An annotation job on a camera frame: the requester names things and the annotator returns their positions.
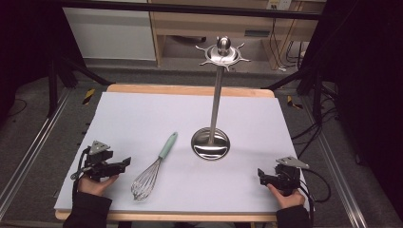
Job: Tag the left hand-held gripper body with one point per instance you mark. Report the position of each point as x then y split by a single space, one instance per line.
96 156

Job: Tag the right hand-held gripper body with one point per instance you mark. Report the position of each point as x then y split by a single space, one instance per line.
288 177

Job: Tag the person's right hand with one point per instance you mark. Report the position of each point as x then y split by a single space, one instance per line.
290 201

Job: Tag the person's left hand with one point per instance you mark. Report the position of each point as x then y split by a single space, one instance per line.
93 186

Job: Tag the white table mat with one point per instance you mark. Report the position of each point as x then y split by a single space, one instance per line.
142 114

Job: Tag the yellow black tape marker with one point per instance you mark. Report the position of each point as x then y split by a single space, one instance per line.
294 104
89 96

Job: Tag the black metal stand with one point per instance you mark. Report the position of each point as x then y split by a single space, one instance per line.
53 85
317 95

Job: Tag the steel utensil stand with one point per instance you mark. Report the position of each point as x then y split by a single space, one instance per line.
215 104

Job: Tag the white cabinet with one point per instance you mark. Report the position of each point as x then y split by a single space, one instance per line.
107 34

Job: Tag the black curtain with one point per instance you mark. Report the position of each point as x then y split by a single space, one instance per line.
25 47
370 79

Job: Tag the metal floor rail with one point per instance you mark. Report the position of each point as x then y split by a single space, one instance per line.
335 171
31 148

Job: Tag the black frame bar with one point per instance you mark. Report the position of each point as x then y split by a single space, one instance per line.
190 8

